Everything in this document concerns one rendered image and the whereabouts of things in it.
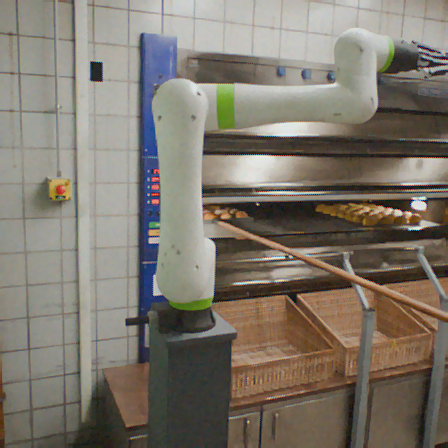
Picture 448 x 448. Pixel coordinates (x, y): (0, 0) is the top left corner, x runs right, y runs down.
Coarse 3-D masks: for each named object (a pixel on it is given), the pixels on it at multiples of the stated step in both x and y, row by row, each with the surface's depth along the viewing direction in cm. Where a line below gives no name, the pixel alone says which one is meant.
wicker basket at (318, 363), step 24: (216, 312) 264; (240, 312) 270; (288, 312) 279; (240, 336) 269; (288, 336) 280; (312, 336) 260; (240, 360) 260; (264, 360) 261; (288, 360) 232; (312, 360) 239; (240, 384) 224; (264, 384) 236; (288, 384) 235
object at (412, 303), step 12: (228, 228) 288; (264, 240) 254; (288, 252) 235; (312, 264) 219; (324, 264) 213; (348, 276) 199; (372, 288) 187; (384, 288) 183; (396, 300) 177; (408, 300) 173; (432, 312) 164; (444, 312) 161
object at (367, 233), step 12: (384, 228) 311; (396, 228) 313; (408, 228) 315; (420, 228) 317; (432, 228) 320; (444, 228) 324; (216, 240) 262; (228, 240) 265; (240, 240) 268; (252, 240) 270; (276, 240) 276; (288, 240) 279; (300, 240) 283; (312, 240) 286; (324, 240) 289; (336, 240) 293
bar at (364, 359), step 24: (216, 264) 223; (240, 264) 228; (360, 288) 241; (360, 336) 238; (360, 360) 239; (360, 384) 240; (432, 384) 262; (360, 408) 242; (432, 408) 263; (360, 432) 245; (432, 432) 265
